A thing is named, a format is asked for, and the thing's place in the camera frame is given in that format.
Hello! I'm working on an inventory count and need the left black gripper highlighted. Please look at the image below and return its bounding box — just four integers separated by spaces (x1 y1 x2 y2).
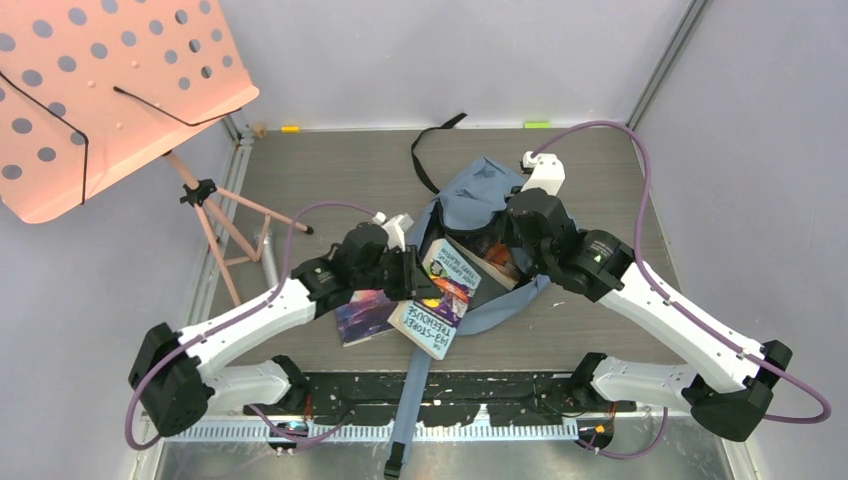
353 245 442 302

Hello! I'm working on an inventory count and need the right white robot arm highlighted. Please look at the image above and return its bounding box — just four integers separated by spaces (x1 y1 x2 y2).
504 188 792 442

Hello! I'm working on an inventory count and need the purple cable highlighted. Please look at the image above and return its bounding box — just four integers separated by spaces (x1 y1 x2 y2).
526 120 833 460
124 201 389 453

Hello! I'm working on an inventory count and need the purple cover book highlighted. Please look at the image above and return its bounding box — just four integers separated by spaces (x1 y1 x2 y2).
334 290 398 347

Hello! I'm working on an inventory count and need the light blue backpack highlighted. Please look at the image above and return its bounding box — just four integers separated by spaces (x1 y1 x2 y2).
382 113 564 480

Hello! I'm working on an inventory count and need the light blue Treehouse book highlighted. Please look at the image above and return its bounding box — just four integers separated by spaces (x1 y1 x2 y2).
388 238 482 360

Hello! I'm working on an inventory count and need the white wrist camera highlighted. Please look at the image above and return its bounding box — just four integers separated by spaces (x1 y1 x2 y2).
521 151 566 196
371 211 414 251

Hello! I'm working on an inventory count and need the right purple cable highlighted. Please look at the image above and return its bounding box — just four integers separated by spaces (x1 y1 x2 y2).
526 120 833 460

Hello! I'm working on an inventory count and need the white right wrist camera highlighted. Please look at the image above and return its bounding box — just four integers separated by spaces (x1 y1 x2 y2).
521 151 566 196

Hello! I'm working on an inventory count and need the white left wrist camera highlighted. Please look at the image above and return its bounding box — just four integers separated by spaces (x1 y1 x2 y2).
371 211 414 251

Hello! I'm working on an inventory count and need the dark sunset cover book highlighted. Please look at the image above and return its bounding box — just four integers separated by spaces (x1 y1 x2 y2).
445 233 523 292

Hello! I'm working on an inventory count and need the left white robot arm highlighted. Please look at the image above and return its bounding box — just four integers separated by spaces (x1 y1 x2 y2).
128 214 439 438

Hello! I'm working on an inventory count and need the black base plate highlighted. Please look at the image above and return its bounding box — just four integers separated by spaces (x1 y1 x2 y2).
271 371 635 427

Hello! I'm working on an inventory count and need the silver metal cylinder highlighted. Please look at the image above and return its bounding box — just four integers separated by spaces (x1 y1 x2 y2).
254 228 280 289

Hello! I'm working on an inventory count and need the pink perforated music stand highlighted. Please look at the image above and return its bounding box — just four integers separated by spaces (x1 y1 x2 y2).
0 0 315 307

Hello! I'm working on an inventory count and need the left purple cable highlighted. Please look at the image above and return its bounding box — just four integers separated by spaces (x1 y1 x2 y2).
124 201 389 453

